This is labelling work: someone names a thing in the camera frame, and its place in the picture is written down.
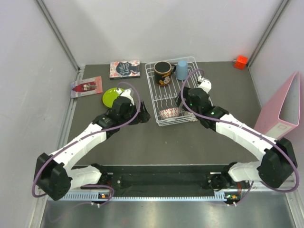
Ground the white wire dish rack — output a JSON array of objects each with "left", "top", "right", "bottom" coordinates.
[{"left": 145, "top": 57, "right": 202, "bottom": 126}]

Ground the green plate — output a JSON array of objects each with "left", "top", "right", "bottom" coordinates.
[{"left": 102, "top": 87, "right": 124, "bottom": 108}]

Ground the beige mesh patterned bowl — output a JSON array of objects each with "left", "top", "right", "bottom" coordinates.
[{"left": 184, "top": 111, "right": 198, "bottom": 122}]

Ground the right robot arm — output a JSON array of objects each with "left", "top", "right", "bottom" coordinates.
[{"left": 176, "top": 87, "right": 299, "bottom": 191}]

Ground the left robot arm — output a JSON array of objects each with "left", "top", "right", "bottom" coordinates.
[{"left": 34, "top": 96, "right": 150, "bottom": 200}]

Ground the light blue cup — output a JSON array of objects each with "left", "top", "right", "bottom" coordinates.
[{"left": 176, "top": 60, "right": 188, "bottom": 80}]

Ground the red white patterned bowl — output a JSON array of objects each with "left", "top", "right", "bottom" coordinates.
[{"left": 159, "top": 107, "right": 180, "bottom": 120}]

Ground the black skull mug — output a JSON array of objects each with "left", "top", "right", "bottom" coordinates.
[{"left": 153, "top": 61, "right": 176, "bottom": 86}]

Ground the dark floral book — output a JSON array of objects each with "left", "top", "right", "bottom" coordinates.
[{"left": 109, "top": 60, "right": 141, "bottom": 80}]

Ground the red cover booklet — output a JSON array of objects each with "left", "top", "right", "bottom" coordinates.
[{"left": 70, "top": 76, "right": 103, "bottom": 98}]

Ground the orange cube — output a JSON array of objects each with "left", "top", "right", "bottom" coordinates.
[{"left": 233, "top": 55, "right": 248, "bottom": 70}]

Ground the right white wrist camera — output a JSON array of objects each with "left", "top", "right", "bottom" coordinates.
[{"left": 197, "top": 76, "right": 212, "bottom": 94}]

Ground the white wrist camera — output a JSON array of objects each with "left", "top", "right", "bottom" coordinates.
[
  {"left": 197, "top": 76, "right": 212, "bottom": 94},
  {"left": 116, "top": 88, "right": 134, "bottom": 105}
]

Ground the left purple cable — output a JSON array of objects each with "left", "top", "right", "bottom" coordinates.
[{"left": 31, "top": 82, "right": 141, "bottom": 198}]

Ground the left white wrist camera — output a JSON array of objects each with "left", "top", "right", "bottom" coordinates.
[{"left": 116, "top": 88, "right": 134, "bottom": 105}]

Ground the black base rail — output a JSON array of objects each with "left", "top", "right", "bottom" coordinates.
[{"left": 80, "top": 163, "right": 252, "bottom": 192}]

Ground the pink ring binder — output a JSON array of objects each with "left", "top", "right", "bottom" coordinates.
[{"left": 254, "top": 71, "right": 301, "bottom": 139}]

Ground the grey cable duct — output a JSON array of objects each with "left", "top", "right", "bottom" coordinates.
[{"left": 60, "top": 190, "right": 227, "bottom": 201}]

